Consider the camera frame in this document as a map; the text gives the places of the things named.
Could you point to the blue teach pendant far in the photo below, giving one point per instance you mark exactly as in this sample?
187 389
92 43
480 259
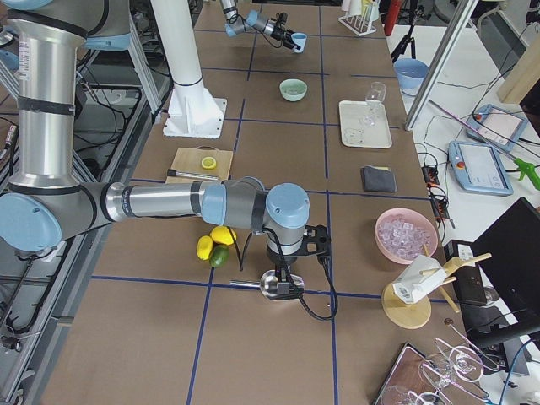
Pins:
497 125

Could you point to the cream bear tray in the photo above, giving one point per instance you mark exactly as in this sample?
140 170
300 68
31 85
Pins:
354 135

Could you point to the wooden cutting board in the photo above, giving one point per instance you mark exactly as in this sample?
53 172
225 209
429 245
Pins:
189 159

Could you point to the blue teach pendant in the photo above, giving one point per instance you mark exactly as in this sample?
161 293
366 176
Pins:
497 125
478 169

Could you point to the white wire cup rack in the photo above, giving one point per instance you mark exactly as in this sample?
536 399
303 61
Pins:
360 16

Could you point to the black monitor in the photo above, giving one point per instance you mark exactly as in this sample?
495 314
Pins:
512 240

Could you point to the green bowl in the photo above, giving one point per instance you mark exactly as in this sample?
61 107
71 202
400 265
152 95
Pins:
293 82

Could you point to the grey folded cloth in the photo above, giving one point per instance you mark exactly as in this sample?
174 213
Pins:
376 179

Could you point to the black camera tripod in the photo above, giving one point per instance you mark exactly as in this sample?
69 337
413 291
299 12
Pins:
408 39

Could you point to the blue teach pendant near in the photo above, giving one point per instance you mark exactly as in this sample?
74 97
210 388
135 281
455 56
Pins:
478 169

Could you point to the green avocado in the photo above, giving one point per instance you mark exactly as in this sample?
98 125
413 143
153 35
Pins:
219 256

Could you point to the yellow lemon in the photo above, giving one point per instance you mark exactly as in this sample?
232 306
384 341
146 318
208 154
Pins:
204 247
223 236

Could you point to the pink bowl with ice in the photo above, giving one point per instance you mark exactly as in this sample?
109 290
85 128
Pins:
403 234

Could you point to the clear wine glass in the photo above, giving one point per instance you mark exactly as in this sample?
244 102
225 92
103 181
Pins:
373 102

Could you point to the metal rod green handle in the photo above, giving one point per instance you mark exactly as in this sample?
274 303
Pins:
526 169

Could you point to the red cylinder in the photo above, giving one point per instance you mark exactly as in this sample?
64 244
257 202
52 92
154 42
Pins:
392 16

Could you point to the blue bowl with fork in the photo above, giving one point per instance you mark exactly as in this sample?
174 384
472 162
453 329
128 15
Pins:
410 73

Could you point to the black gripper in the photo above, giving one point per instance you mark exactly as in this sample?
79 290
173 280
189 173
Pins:
280 30
282 260

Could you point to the half lemon slice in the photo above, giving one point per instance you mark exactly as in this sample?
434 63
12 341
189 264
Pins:
209 163

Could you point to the wine glasses on rack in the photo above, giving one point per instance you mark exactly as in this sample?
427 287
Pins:
450 375

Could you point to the metal muddler black tip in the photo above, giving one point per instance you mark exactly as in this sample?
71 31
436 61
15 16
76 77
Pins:
171 173

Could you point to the wooden paper towel stand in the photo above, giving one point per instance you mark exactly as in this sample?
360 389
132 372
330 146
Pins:
405 301

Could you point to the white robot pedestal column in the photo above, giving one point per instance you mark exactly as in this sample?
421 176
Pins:
192 112

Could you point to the aluminium frame post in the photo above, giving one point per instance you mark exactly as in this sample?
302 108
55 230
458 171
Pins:
452 33

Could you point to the light blue cup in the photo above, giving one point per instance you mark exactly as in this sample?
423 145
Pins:
299 40

